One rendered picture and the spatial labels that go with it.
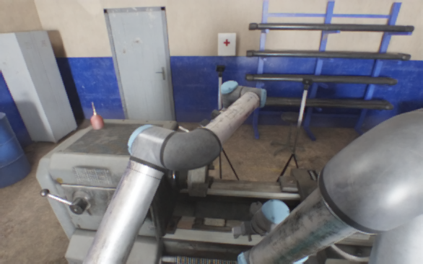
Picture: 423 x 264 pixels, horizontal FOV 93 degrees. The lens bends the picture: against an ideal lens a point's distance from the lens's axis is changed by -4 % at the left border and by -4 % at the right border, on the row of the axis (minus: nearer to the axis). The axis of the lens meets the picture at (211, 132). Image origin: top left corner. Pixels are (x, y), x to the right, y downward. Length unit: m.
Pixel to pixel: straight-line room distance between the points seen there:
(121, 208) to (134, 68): 3.91
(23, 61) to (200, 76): 2.78
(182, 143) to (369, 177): 0.43
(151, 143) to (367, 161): 0.51
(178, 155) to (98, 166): 0.60
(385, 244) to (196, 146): 0.45
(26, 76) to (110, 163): 3.38
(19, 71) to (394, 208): 4.41
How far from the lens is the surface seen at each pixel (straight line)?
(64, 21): 5.06
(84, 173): 1.16
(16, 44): 4.26
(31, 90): 4.39
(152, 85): 4.37
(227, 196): 1.52
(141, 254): 1.34
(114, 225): 0.66
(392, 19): 4.55
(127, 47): 4.41
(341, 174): 0.33
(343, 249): 1.27
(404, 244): 0.49
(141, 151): 0.64
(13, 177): 3.90
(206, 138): 0.61
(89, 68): 4.96
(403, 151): 0.32
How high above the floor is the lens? 1.89
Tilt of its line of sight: 28 degrees down
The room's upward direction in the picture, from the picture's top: 1 degrees counter-clockwise
